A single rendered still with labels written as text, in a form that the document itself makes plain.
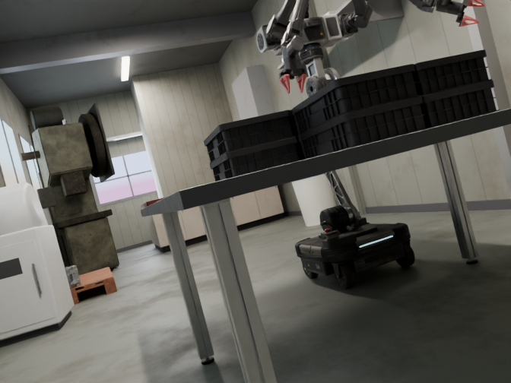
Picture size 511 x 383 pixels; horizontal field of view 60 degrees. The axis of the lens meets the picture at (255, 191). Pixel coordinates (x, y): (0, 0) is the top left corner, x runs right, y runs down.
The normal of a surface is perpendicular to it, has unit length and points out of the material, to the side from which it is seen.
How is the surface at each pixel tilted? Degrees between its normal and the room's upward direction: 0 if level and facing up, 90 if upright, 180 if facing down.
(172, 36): 90
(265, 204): 90
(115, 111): 90
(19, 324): 90
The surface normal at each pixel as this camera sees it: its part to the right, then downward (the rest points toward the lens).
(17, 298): 0.23, -0.04
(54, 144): 0.51, -0.09
